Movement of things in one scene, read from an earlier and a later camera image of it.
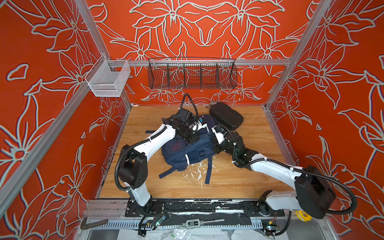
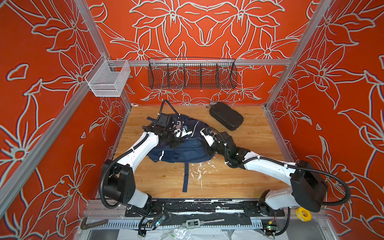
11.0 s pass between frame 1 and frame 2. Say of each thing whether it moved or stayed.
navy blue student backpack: moved
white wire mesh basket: stayed
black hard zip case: stayed
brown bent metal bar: stayed
